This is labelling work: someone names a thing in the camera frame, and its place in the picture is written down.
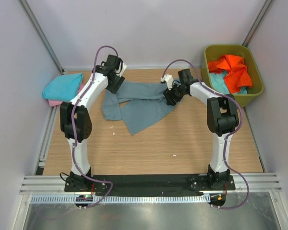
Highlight aluminium left frame rail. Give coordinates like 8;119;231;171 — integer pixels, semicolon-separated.
34;106;58;175

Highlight olive green plastic bin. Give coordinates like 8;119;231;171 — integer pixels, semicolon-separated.
201;45;264;107

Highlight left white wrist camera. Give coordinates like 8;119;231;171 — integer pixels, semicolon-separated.
114;57;127;77

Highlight aluminium frame rail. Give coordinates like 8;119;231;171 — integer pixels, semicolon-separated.
20;172;282;194
34;106;58;175

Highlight light teal t shirt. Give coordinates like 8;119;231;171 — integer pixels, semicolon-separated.
210;71;247;94

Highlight folded pink t shirt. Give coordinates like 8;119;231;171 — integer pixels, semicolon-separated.
48;84;84;107

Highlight aluminium front frame rail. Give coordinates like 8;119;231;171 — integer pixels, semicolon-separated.
20;172;282;194

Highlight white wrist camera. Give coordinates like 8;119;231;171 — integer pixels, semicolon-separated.
114;57;127;77
160;74;174;90

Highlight orange t shirt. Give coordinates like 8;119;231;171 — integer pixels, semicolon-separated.
208;54;252;89

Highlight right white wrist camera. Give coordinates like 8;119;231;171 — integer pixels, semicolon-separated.
160;74;174;90

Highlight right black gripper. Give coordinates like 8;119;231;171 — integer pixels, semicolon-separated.
163;81;186;106

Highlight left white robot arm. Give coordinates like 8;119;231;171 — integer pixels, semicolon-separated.
60;55;127;192

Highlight folded turquoise t shirt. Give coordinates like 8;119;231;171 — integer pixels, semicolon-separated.
42;73;84;102

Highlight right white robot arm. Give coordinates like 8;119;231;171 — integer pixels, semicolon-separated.
160;69;240;190

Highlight grey blue t shirt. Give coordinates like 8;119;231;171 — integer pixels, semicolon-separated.
101;81;175;135

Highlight slotted cable duct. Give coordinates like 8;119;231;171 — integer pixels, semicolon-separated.
31;194;210;204

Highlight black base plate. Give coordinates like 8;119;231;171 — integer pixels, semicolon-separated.
64;173;236;196

